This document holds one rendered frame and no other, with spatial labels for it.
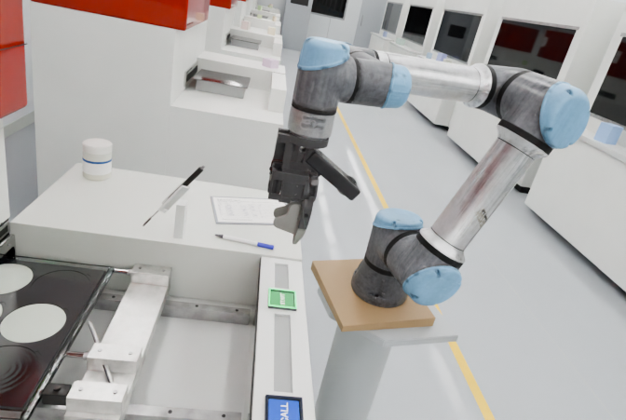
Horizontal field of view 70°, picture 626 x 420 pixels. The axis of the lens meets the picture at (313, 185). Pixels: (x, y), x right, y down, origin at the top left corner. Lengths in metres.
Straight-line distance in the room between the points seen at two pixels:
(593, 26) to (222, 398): 4.79
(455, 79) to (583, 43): 4.23
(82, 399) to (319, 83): 0.59
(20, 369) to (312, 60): 0.66
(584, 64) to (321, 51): 4.64
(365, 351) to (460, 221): 0.47
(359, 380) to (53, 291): 0.79
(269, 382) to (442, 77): 0.65
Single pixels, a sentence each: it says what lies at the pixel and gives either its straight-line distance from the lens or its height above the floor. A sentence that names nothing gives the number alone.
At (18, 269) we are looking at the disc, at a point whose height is 0.90.
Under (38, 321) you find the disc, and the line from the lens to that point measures 0.97.
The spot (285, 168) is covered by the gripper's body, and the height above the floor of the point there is 1.25.
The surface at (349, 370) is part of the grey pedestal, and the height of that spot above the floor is 0.62.
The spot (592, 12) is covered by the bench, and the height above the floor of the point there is 1.87.
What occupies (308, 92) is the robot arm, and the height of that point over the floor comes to 1.38.
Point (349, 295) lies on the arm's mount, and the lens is 1.18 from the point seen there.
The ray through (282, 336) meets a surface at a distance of 0.85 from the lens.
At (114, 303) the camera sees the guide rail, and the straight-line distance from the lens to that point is 1.08.
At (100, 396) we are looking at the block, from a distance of 0.82.
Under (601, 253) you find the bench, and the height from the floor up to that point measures 0.18.
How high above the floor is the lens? 1.52
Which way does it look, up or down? 23 degrees down
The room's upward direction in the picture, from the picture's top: 12 degrees clockwise
